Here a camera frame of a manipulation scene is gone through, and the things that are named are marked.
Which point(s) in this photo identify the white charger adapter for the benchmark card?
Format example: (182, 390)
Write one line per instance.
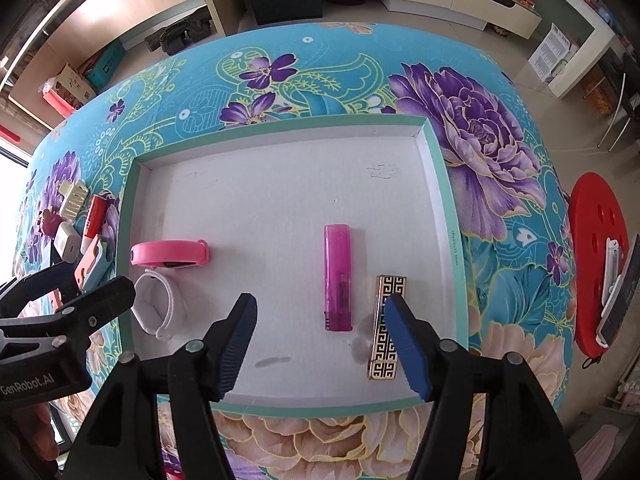
(67, 240)

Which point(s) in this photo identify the white wall shelf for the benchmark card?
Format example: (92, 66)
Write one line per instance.
(595, 25)

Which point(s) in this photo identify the dark pink small object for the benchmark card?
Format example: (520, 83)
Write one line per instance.
(51, 223)

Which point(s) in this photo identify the red round stool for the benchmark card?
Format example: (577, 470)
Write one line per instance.
(590, 220)

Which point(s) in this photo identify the pink translucent lighter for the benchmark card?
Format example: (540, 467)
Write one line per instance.
(337, 260)

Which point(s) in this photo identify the salmon pink wristband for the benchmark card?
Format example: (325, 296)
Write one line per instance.
(86, 267)

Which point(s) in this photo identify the white smartwatch wristband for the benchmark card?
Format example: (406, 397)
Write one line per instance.
(167, 327)

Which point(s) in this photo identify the brown cardboard box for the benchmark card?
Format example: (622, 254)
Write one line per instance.
(75, 85)

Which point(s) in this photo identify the cream hair claw clip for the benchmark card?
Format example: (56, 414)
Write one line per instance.
(72, 197)

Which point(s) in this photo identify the red paper bag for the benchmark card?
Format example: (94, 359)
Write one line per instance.
(60, 102)

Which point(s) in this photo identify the dark flat phone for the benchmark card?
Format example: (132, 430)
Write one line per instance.
(622, 305)

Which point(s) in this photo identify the wooden cabinet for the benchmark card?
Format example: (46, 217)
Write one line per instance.
(125, 5)

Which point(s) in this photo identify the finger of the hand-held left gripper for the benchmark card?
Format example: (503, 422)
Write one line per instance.
(45, 282)
(107, 297)

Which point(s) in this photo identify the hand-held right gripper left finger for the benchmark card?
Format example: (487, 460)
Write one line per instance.
(240, 345)

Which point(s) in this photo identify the light blue small case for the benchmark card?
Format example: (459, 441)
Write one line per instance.
(103, 257)

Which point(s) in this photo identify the printed paper sheet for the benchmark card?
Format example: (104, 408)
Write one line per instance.
(550, 52)

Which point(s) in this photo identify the red lip balm tube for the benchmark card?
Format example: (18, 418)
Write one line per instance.
(95, 212)

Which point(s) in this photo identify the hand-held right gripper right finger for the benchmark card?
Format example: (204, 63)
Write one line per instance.
(405, 345)

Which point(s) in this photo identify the white object on stool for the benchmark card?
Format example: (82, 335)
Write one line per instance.
(612, 265)

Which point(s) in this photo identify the white tray with teal rim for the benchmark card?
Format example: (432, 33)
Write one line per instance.
(275, 200)

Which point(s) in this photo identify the black gold patterned lighter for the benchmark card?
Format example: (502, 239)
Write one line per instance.
(381, 362)

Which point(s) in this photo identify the black floor exercise device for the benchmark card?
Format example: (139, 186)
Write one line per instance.
(175, 35)

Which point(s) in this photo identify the metal chair legs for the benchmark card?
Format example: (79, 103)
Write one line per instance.
(617, 110)

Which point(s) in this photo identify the teal storage box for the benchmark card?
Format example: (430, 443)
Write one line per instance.
(105, 65)

